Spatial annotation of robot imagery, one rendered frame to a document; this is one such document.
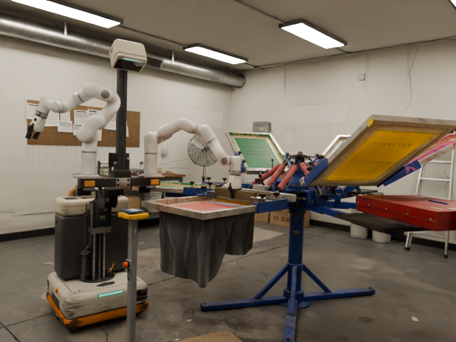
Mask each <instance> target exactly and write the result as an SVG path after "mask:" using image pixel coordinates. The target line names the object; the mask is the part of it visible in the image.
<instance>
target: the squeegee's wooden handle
mask: <svg viewBox="0 0 456 342"><path fill-rule="evenodd" d="M214 192H215V193H216V196H219V197H227V198H230V192H229V190H228V189H227V188H222V187H215V188H214ZM233 193H234V199H237V200H245V201H250V202H251V198H250V197H257V192H253V191H243V190H237V189H234V192H233Z"/></svg>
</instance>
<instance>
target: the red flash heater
mask: <svg viewBox="0 0 456 342"><path fill-rule="evenodd" d="M429 200H433V201H437V202H443V203H448V205H447V204H440V203H436V202H429ZM356 204H357V208H356V210H357V211H360V212H365V213H368V214H372V215H375V216H380V217H383V218H386V219H391V220H394V221H398V222H401V223H406V224H409V225H414V226H417V227H421V228H424V229H429V230H432V231H456V201H453V200H448V199H440V198H435V197H428V196H423V195H357V196H356Z"/></svg>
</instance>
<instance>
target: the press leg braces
mask: <svg viewBox="0 0 456 342"><path fill-rule="evenodd" d="M287 271H288V265H287V264H285V266H283V268H281V270H279V272H277V273H276V274H275V275H274V277H273V278H272V279H271V280H270V281H269V282H268V283H267V284H266V285H265V286H264V287H263V288H262V289H261V290H260V291H259V292H258V293H257V294H256V295H255V296H254V297H251V298H250V299H251V300H252V301H264V298H263V296H264V295H265V294H266V293H267V292H268V291H269V290H270V289H271V288H272V287H273V285H274V284H275V283H276V282H277V281H278V280H279V279H280V278H281V277H282V276H283V275H284V274H285V273H286V272H287ZM303 271H304V272H305V273H306V274H307V275H308V276H309V277H310V278H311V279H312V280H313V281H314V282H315V283H316V284H317V285H318V286H319V287H320V288H321V289H322V290H323V291H321V292H322V293H323V294H325V295H328V294H335V293H334V292H333V291H331V290H329V289H328V288H327V287H326V286H325V285H324V284H323V283H322V282H321V281H320V280H319V279H318V278H317V277H316V276H315V275H314V274H313V273H312V272H311V271H310V270H309V269H308V268H307V267H306V266H305V265H304V264H303ZM296 285H297V267H293V266H292V282H291V291H290V307H289V308H288V310H287V314H289V315H296V309H295V296H296Z"/></svg>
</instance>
